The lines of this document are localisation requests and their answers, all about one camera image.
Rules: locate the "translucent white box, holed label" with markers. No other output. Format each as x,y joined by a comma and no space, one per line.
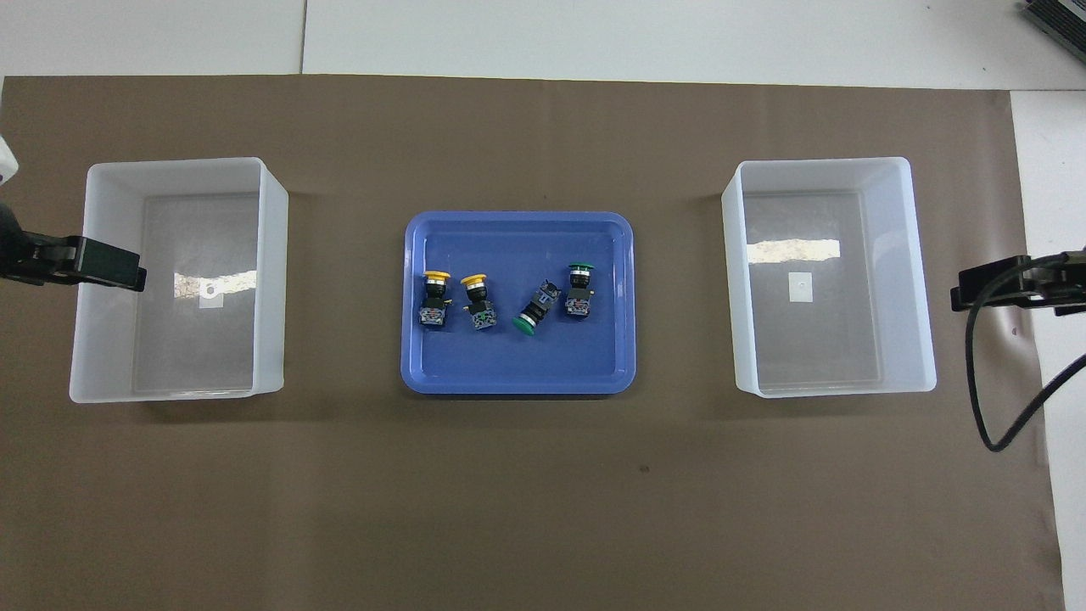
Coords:
195,356

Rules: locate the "brown paper table mat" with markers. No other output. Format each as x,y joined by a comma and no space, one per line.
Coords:
543,509

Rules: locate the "translucent white box, plain label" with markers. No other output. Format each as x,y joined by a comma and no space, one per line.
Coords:
814,356

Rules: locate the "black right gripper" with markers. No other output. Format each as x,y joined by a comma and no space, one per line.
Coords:
1060,284

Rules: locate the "grey finned device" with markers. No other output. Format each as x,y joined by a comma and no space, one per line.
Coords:
1060,21

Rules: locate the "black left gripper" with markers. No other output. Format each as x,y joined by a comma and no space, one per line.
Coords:
47,259

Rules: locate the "plain white label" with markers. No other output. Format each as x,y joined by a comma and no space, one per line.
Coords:
800,287

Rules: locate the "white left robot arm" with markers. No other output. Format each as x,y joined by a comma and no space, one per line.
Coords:
5,161

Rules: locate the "white label with hole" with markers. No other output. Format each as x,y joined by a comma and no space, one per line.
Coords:
209,299

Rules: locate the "green mushroom push button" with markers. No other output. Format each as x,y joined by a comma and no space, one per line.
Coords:
580,293
536,309

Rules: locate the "blue plastic tray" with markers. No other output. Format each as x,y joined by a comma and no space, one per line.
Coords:
509,365

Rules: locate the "yellow mushroom push button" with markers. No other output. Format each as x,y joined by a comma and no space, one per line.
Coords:
434,299
478,301

